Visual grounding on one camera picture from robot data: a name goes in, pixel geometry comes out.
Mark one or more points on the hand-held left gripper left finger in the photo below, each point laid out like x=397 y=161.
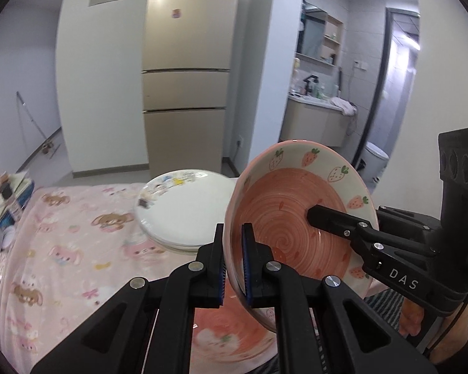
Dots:
x=220 y=276

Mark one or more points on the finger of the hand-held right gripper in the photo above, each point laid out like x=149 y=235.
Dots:
x=409 y=222
x=335 y=222

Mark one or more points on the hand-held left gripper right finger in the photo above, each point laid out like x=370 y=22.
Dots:
x=247 y=268

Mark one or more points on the white cartoon print plate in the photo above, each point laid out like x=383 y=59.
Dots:
x=179 y=252
x=167 y=246

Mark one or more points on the pink strawberry print bowl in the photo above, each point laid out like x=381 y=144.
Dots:
x=226 y=339
x=288 y=210

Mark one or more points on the stack of white plates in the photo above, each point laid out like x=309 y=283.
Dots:
x=187 y=210

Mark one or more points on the person's right hand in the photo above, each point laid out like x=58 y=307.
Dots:
x=458 y=339

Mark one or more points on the white toilet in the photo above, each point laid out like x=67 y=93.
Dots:
x=374 y=159

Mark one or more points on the bathroom vanity cabinet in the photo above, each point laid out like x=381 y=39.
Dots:
x=316 y=124

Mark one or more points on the white towel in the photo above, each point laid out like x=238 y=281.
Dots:
x=343 y=106

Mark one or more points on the black faucet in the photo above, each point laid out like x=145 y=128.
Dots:
x=309 y=84

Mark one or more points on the pink cartoon print tablecloth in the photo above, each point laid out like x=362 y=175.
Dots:
x=82 y=241

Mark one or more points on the bathroom mirror cabinet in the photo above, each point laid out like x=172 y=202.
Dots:
x=312 y=31

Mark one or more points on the blue cardboard box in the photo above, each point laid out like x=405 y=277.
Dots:
x=19 y=202

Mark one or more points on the gold refrigerator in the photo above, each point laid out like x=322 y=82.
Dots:
x=187 y=39

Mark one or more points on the small fridge magnet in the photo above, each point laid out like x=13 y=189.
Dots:
x=175 y=13

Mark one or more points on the low wall outlet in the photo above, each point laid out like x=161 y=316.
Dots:
x=240 y=141

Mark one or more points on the dark door frame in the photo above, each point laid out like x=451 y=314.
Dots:
x=379 y=85

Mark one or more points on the white wall socket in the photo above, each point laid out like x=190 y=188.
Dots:
x=359 y=64

